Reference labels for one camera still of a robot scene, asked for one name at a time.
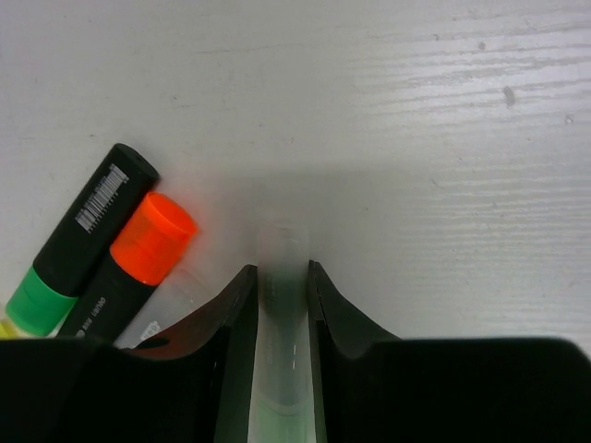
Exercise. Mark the green cap black highlighter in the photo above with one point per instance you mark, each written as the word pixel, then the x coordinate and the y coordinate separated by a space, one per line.
pixel 72 253

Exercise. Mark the mint green translucent highlighter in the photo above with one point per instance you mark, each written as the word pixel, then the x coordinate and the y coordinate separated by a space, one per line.
pixel 281 408

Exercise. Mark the orange cap black highlighter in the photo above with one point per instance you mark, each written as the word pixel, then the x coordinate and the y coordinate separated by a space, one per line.
pixel 152 242

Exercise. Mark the yellow cap black highlighter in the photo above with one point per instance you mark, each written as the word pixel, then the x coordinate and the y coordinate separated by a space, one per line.
pixel 8 331

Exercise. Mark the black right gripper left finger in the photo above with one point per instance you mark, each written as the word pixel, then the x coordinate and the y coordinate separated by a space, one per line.
pixel 169 389

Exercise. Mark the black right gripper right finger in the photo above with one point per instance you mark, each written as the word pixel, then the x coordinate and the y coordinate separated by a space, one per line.
pixel 371 386

